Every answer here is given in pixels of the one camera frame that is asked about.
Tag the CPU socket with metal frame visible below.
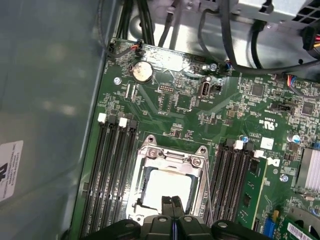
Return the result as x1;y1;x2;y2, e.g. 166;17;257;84
128;134;216;223

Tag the black cable bundle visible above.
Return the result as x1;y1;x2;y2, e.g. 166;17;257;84
136;0;157;48

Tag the silver internal USB port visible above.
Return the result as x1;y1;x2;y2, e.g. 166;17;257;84
197;80;213;99

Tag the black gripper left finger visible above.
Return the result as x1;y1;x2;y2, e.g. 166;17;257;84
81;196;175;240

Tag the metal CPU socket cover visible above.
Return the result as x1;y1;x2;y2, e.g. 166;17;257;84
136;147;210;218

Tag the thick black cable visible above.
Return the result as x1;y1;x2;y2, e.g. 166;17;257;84
217;0;320;76

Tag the silver finned chipset heat sink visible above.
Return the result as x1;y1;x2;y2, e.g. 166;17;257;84
296;147;320;193

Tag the graphics card with black fan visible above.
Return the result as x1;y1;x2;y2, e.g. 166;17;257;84
282;214;320;240

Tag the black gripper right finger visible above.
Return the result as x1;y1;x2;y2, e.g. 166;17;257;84
172;195;266;240

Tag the green RAM stick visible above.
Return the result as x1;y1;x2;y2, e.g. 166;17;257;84
234;149;270;232

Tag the thin metal locking lever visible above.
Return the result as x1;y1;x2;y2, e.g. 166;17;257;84
203;157;215;225

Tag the black and silver PC case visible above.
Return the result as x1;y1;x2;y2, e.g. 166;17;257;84
0;0;320;240

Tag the silver metal disk cage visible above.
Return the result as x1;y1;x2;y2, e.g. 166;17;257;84
231;0;320;28

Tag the white printed sticker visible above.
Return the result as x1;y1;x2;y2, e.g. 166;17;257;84
0;139;25;204

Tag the green motherboard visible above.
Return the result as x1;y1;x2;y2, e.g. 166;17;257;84
71;37;320;240

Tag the round silver coin battery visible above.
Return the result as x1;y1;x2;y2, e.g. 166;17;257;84
131;61;153;83

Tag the silver-topped green CPU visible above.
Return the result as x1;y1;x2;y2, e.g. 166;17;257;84
141;166;198;212

